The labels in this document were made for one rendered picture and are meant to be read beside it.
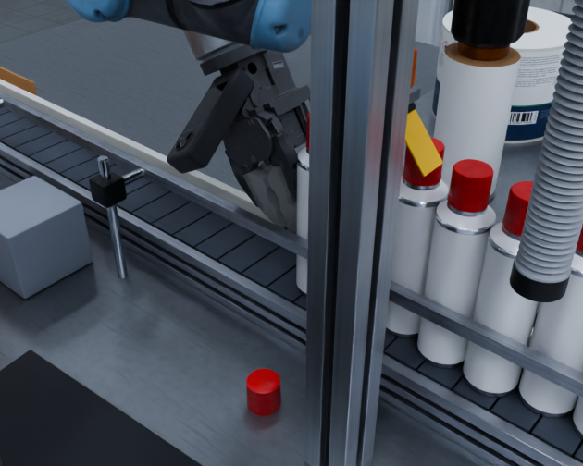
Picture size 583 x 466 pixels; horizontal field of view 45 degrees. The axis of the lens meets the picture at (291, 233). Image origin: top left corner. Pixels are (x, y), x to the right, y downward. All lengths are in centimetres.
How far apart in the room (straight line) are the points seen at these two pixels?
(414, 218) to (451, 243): 5
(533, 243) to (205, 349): 42
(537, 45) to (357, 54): 67
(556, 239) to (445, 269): 19
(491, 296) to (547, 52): 52
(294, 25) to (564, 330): 33
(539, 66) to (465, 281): 50
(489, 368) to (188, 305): 36
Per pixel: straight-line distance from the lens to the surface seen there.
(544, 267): 47
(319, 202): 48
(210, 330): 81
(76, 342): 82
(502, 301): 61
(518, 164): 106
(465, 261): 62
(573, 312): 61
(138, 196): 95
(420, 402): 70
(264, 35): 58
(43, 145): 112
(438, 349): 69
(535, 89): 108
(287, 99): 75
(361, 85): 42
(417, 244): 66
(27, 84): 140
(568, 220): 45
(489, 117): 89
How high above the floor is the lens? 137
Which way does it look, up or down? 35 degrees down
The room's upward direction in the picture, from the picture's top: straight up
